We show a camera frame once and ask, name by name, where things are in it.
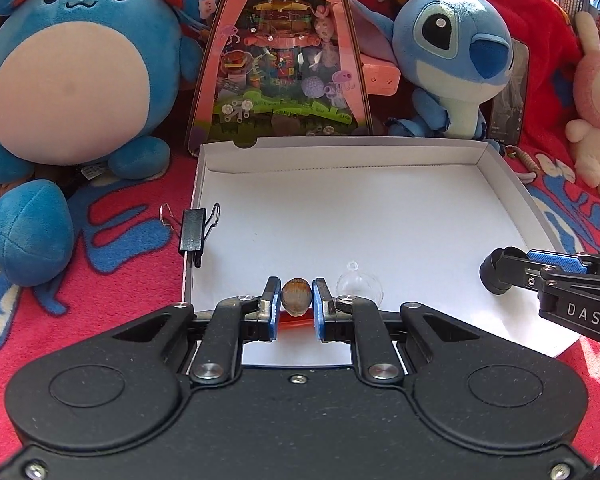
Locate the black binder clip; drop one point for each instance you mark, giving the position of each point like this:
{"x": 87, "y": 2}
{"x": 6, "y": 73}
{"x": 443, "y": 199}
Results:
{"x": 192, "y": 232}

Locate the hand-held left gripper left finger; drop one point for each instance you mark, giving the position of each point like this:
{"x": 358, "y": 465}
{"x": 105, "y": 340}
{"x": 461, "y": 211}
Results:
{"x": 270, "y": 310}

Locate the pink cartoon printed blanket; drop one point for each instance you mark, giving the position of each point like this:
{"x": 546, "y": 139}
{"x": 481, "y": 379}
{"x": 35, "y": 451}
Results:
{"x": 105, "y": 280}

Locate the black smartphone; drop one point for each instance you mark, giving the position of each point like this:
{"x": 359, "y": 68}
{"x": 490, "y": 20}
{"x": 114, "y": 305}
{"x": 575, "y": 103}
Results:
{"x": 510, "y": 110}

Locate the white cardboard box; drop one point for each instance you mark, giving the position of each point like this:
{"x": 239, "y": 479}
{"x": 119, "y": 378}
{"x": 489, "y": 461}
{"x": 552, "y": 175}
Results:
{"x": 355, "y": 210}

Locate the black round disc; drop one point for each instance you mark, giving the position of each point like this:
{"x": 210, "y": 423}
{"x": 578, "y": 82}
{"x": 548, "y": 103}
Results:
{"x": 490, "y": 275}

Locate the small red plastic piece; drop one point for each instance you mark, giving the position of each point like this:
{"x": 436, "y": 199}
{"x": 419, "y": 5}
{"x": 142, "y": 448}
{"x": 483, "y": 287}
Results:
{"x": 295, "y": 321}

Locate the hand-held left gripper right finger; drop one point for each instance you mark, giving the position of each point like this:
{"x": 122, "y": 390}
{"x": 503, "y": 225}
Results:
{"x": 322, "y": 310}

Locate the small pink box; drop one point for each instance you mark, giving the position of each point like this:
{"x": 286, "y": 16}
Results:
{"x": 380, "y": 77}

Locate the pink triangular toy box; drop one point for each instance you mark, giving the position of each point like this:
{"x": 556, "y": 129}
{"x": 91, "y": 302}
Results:
{"x": 280, "y": 60}

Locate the blue round mouse plush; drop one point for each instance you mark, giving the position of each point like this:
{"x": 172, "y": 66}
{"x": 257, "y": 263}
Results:
{"x": 70, "y": 85}

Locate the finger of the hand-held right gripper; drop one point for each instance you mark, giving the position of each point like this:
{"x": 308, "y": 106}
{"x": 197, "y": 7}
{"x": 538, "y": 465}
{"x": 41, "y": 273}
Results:
{"x": 555, "y": 259}
{"x": 517, "y": 272}

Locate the small brown walnut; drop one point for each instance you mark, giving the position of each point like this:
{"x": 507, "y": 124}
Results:
{"x": 296, "y": 297}

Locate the blue alien plush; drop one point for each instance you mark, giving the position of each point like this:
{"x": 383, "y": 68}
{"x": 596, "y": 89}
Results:
{"x": 445, "y": 50}

